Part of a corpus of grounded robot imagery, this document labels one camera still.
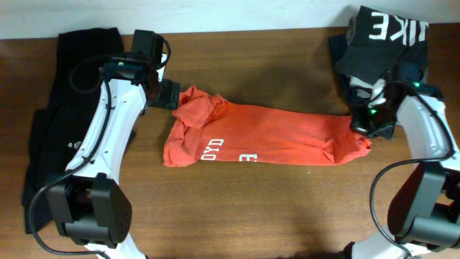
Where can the navy blue folded garment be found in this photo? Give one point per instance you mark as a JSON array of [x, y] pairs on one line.
[[359, 95]]

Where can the grey folded garment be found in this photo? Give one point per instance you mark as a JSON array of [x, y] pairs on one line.
[[363, 84]]

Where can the black garment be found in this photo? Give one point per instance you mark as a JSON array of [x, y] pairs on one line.
[[58, 129]]

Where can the red orange t-shirt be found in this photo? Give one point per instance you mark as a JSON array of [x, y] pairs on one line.
[[213, 129]]

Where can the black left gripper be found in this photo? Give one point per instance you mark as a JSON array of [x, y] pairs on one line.
[[167, 96]]

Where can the black Nike shirt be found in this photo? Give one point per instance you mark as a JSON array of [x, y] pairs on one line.
[[381, 43]]

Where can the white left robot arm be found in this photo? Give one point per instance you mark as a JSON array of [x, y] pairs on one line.
[[87, 204]]

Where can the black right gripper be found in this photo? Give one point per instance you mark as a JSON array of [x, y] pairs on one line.
[[357, 124]]

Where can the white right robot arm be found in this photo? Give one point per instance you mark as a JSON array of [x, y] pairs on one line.
[[423, 217]]

